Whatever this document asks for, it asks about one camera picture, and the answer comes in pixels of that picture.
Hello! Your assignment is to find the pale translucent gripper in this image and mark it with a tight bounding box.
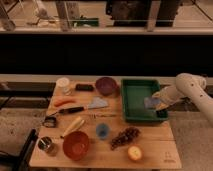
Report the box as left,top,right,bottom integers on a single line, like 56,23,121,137
152,85,184,111

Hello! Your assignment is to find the blue sponge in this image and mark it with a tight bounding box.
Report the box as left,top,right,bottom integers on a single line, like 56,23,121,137
144,97,161,109

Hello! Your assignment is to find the green plastic tray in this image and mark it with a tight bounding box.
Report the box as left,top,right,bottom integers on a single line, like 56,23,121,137
121,79,168,123

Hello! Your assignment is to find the bunch of dark grapes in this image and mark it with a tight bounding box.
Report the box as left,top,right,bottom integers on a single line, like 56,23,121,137
110,127,140,150

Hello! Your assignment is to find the purple bowl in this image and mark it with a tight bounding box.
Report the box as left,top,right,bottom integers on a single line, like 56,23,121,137
95,77,117,96

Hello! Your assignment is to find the yellow red apple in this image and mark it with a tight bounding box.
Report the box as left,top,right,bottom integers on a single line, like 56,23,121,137
127,146,142,161

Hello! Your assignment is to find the blue cup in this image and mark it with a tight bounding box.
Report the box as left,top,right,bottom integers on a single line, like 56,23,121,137
96,123,109,140

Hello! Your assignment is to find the black rectangular block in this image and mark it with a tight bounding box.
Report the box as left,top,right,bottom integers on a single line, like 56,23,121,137
75,84,94,91

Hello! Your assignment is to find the orange bowl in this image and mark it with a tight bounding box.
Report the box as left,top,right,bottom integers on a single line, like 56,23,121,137
63,131,90,161

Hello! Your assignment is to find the white lidded jar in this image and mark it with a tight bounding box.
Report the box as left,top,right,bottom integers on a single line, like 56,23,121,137
56,77,70,95

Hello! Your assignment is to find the orange carrot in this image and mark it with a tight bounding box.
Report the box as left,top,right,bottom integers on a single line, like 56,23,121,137
53,99,76,107

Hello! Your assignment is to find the metal cup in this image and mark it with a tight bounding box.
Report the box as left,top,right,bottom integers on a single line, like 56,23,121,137
38,136,58,156

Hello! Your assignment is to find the black chair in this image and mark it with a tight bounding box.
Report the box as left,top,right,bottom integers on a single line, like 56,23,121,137
0,129,38,171

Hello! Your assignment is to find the black handled knife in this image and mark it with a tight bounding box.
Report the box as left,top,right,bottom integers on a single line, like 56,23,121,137
52,97,109,116

